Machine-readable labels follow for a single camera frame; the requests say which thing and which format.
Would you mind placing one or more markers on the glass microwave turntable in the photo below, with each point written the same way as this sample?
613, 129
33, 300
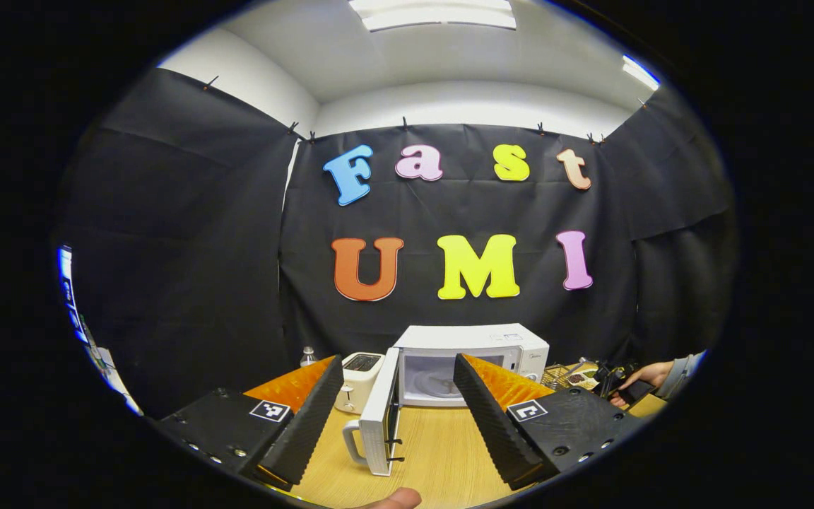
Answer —
435, 385

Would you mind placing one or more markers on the white toaster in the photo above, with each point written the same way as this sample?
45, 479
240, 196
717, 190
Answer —
357, 389

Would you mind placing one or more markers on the long ceiling light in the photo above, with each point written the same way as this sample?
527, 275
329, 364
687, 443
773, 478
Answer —
432, 14

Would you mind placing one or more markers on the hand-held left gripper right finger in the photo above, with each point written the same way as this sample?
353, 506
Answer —
495, 424

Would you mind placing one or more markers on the clear plastic bottle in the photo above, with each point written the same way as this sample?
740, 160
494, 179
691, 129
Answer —
307, 358

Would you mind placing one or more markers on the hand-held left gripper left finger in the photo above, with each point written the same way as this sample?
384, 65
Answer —
308, 431

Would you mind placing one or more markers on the white sectioned dish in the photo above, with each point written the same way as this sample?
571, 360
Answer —
581, 378

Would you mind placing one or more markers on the small ceiling light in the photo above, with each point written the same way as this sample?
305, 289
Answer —
640, 72

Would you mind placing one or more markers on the white microwave oven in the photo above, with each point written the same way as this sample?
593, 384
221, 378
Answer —
449, 339

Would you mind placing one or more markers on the black backdrop cloth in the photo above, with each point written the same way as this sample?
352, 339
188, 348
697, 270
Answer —
414, 212

